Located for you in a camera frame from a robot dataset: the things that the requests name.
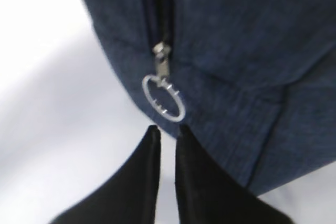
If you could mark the navy blue lunch bag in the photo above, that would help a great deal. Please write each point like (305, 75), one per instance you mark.
(257, 77)

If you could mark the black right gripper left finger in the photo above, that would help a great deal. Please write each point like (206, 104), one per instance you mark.
(130, 195)

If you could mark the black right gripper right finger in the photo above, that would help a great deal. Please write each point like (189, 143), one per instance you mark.
(207, 194)

